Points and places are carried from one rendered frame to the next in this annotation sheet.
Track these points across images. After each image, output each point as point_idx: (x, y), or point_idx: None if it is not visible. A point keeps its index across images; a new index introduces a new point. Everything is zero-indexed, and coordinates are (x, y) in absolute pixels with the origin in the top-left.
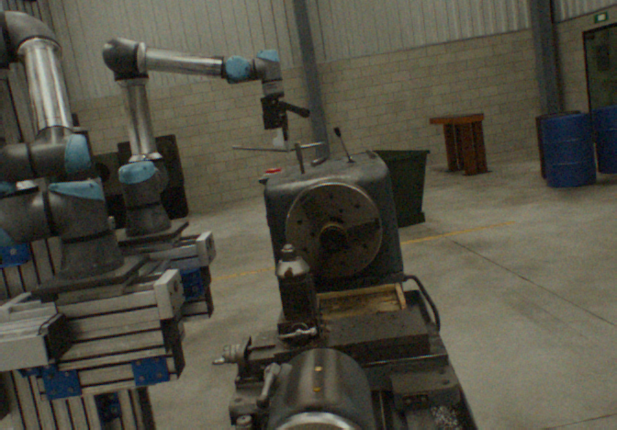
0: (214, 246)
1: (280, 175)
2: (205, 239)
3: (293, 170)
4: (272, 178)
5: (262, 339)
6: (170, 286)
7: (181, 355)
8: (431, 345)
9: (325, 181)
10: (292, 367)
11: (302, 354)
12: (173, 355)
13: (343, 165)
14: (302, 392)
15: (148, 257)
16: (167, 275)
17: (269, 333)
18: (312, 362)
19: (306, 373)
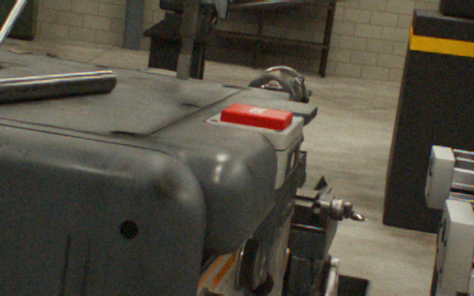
0: (443, 259)
1: (243, 98)
2: (445, 200)
3: (185, 102)
4: (274, 94)
5: (306, 194)
6: (431, 155)
7: (434, 285)
8: None
9: (155, 72)
10: (286, 78)
11: (279, 76)
12: (435, 259)
13: (45, 64)
14: (283, 72)
15: None
16: (443, 153)
17: (298, 202)
18: (275, 73)
19: (280, 73)
